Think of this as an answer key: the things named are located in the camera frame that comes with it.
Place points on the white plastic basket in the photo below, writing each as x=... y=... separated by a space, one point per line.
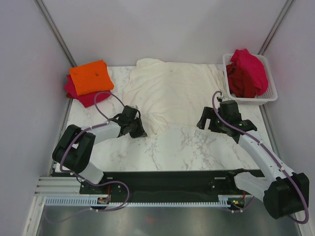
x=269 y=95

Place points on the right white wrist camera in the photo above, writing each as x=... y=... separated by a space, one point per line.
x=221 y=99

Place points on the corner metal post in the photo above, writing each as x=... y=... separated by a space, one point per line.
x=276 y=25
x=55 y=31

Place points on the aluminium extrusion rail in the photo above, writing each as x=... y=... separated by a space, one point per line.
x=57 y=186

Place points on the right corner metal post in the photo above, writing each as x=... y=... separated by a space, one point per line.
x=276 y=25

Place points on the folded magenta t shirt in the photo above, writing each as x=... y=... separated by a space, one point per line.
x=86 y=98

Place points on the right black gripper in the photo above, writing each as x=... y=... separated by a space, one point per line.
x=208 y=113

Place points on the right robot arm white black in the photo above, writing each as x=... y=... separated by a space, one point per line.
x=282 y=191

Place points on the left corner metal post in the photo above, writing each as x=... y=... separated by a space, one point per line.
x=55 y=31

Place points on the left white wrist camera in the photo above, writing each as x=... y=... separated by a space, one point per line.
x=134 y=106

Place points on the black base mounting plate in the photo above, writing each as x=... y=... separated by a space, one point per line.
x=191 y=186

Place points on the folded orange t shirt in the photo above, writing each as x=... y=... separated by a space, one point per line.
x=91 y=77

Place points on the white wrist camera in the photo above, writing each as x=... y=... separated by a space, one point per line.
x=134 y=106
x=221 y=99

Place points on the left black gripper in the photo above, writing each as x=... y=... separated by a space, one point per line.
x=141 y=132

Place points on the crumpled magenta t shirt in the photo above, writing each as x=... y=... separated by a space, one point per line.
x=254 y=75

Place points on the white slotted cable duct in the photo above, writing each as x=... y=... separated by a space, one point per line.
x=98 y=202

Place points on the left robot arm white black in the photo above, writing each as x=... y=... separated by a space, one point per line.
x=74 y=149

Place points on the cream white t shirt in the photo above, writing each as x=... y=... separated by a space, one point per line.
x=168 y=93

